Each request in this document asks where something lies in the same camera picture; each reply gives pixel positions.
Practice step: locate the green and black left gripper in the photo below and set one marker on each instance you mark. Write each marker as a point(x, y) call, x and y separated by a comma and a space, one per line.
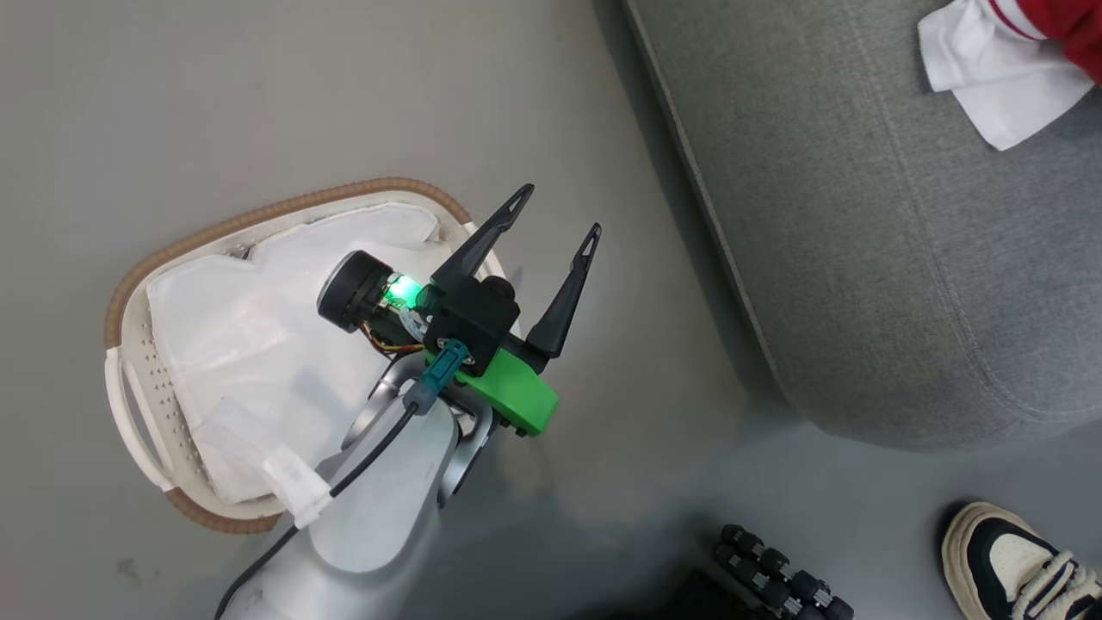
point(516, 396)

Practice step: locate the red jersey with white sleeves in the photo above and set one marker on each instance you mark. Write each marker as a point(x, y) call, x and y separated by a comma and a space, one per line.
point(999, 69)

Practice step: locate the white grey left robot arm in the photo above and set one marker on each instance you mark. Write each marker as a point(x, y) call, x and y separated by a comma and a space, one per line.
point(387, 499)

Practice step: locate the grey fabric sofa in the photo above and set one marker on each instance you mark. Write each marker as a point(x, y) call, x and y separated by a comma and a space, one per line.
point(904, 258)

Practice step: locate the white cloth basket liner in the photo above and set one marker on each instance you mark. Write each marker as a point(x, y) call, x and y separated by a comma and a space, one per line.
point(258, 327)

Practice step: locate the white tape tab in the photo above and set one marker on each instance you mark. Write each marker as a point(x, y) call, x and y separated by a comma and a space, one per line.
point(297, 489)

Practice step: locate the black roller wheel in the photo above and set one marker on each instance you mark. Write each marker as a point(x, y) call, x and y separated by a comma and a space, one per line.
point(775, 577)

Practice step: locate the white laundry basket brown rim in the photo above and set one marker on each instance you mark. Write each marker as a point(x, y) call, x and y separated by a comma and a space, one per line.
point(133, 379)

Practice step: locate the white and black sneaker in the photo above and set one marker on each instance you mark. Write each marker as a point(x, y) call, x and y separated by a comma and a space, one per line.
point(1007, 560)

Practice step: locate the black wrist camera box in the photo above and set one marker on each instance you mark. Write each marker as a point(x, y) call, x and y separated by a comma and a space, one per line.
point(473, 323)

